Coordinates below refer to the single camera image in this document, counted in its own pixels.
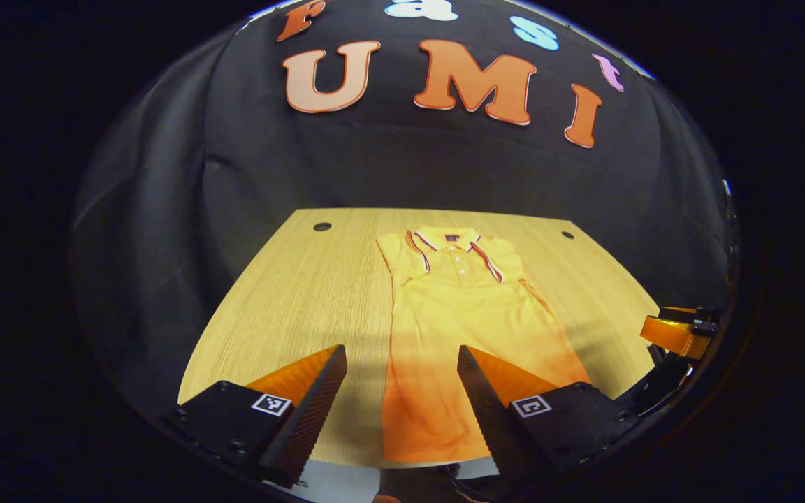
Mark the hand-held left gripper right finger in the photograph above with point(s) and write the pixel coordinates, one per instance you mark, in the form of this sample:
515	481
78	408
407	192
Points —
490	419

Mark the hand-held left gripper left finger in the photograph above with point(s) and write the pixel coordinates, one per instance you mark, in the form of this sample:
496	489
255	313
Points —
312	419

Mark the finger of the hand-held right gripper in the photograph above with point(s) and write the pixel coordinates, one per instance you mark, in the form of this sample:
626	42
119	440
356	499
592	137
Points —
668	335
696	320

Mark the orange polo T-shirt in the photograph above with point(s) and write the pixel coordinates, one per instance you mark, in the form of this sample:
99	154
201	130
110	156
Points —
458	314

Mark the person's dark clothing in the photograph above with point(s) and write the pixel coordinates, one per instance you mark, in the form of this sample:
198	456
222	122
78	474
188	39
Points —
416	482

